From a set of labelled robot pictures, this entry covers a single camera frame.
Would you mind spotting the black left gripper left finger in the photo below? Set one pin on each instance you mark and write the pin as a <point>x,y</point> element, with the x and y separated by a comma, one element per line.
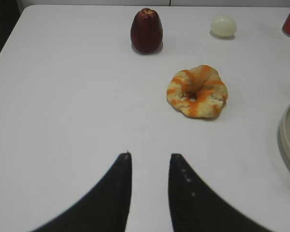
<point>105,208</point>

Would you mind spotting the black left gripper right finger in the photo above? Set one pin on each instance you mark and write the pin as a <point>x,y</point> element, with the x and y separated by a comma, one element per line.
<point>194,207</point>

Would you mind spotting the orange striped bagel bread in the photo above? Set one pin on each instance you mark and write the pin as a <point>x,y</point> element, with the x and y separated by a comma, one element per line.
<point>198,92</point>

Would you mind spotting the dark red wax apple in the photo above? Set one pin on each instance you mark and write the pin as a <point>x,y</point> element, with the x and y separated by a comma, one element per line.
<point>146,31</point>

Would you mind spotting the white egg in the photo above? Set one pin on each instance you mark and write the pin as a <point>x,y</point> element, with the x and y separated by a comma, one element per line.
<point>223,25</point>

